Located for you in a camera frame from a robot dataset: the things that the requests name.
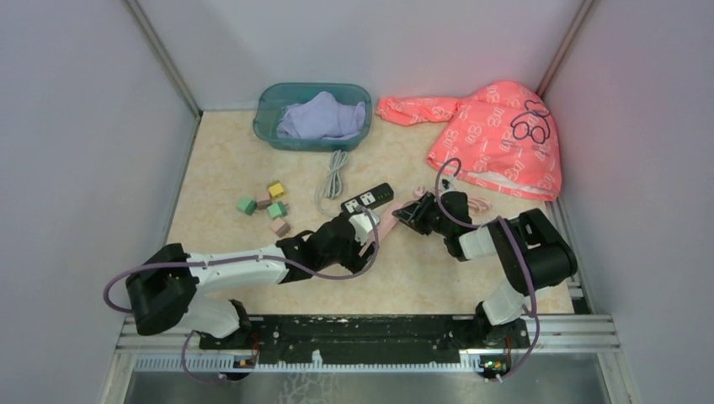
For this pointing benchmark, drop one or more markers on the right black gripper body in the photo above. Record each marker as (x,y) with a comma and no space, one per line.
(428,217)

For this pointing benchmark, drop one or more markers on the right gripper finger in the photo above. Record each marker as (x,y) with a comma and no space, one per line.
(412,208)
(407,217)

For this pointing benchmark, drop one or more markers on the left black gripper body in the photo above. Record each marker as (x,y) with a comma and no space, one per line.
(349,256)

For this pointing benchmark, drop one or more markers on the green charger plug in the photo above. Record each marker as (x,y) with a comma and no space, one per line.
(277,210)
(247,205)

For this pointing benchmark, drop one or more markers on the pink charger plug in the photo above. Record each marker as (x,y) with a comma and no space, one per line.
(279,227)
(263,200)

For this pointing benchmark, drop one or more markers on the pink power strip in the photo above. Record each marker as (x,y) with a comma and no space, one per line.
(387,222)

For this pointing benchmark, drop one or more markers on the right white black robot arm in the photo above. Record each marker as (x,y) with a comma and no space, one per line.
(532,253)

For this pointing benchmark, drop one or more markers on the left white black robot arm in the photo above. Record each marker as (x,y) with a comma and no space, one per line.
(173,287)

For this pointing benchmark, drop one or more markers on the yellow charger plug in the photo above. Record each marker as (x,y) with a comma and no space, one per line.
(276,189)

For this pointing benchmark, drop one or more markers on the black power strip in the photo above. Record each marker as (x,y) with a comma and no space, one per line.
(370,199)

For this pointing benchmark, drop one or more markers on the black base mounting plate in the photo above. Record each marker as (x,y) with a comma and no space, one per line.
(352,340)

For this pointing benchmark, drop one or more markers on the coral patterned jacket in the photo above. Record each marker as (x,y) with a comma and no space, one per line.
(504,135)

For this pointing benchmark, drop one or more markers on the teal plastic basin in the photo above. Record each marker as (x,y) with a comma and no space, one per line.
(274,99)

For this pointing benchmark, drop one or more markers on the lavender cloth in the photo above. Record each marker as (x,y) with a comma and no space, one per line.
(321,118)

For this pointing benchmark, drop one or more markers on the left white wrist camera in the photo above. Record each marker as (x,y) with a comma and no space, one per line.
(364,224)

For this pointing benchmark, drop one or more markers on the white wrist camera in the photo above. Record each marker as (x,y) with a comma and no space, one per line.
(364,224)
(446,185)

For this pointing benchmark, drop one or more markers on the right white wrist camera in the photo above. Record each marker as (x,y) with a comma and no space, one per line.
(446,185)

